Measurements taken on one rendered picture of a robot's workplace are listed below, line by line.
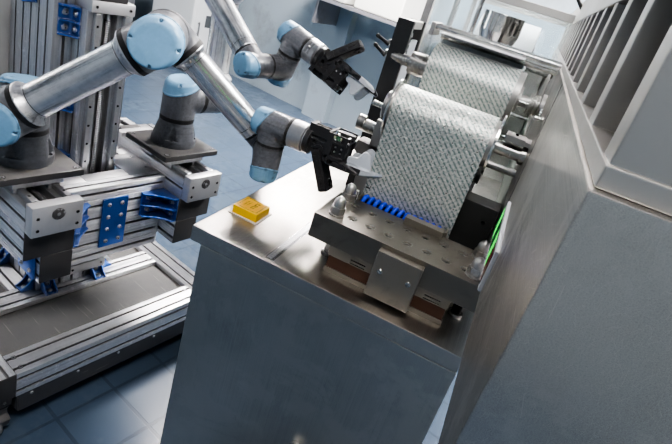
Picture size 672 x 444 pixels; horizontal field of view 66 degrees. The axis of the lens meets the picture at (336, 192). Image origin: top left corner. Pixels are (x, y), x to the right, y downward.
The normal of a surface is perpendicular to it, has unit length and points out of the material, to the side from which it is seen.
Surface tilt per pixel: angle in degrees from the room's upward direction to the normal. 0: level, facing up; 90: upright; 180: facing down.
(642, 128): 90
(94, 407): 0
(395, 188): 90
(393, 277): 90
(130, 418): 0
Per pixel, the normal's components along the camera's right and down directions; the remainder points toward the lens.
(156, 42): 0.26, 0.37
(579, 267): -0.37, 0.27
